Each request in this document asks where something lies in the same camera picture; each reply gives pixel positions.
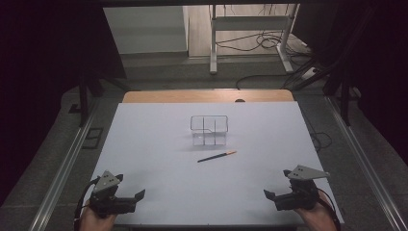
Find long black floor cable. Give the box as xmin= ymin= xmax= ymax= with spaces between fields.
xmin=235 ymin=74 xmax=292 ymax=90

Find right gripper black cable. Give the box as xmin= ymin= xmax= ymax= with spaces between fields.
xmin=317 ymin=188 xmax=343 ymax=231

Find white power strip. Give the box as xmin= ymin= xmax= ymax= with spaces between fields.
xmin=300 ymin=66 xmax=319 ymax=81

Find clear divided pen holder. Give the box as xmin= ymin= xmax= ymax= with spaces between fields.
xmin=190 ymin=115 xmax=229 ymax=147

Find white cabinet panel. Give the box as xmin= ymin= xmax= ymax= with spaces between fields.
xmin=103 ymin=6 xmax=190 ymax=56

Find aluminium floor rail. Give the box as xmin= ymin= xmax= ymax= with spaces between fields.
xmin=28 ymin=95 xmax=101 ymax=231
xmin=324 ymin=95 xmax=408 ymax=231

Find black pen with orange end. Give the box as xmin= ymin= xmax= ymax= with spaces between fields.
xmin=196 ymin=150 xmax=238 ymax=164

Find white metal desk frame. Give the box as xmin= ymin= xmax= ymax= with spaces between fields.
xmin=209 ymin=3 xmax=301 ymax=75

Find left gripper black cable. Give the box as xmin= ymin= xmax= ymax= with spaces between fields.
xmin=73 ymin=177 xmax=99 ymax=231

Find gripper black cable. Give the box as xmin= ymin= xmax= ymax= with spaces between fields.
xmin=317 ymin=188 xmax=343 ymax=231
xmin=73 ymin=177 xmax=99 ymax=231

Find person's left hand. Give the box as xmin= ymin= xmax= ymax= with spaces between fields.
xmin=79 ymin=205 xmax=116 ymax=231

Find dark floor plate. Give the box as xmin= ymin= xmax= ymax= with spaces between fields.
xmin=81 ymin=127 xmax=105 ymax=150

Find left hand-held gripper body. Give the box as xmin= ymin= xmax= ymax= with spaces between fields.
xmin=89 ymin=170 xmax=138 ymax=219

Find dark curtain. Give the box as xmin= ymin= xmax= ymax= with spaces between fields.
xmin=293 ymin=0 xmax=408 ymax=167
xmin=0 ymin=0 xmax=127 ymax=206

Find thin black looped cable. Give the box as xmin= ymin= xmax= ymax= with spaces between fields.
xmin=302 ymin=110 xmax=333 ymax=152

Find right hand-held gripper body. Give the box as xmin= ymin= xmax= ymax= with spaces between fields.
xmin=274 ymin=165 xmax=331 ymax=212

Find tangled black floor cables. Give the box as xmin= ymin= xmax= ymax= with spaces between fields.
xmin=215 ymin=30 xmax=311 ymax=53

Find person's right hand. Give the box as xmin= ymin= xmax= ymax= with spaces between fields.
xmin=294 ymin=192 xmax=338 ymax=231

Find black metal stand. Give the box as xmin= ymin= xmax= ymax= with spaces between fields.
xmin=77 ymin=68 xmax=105 ymax=128
xmin=322 ymin=68 xmax=355 ymax=127

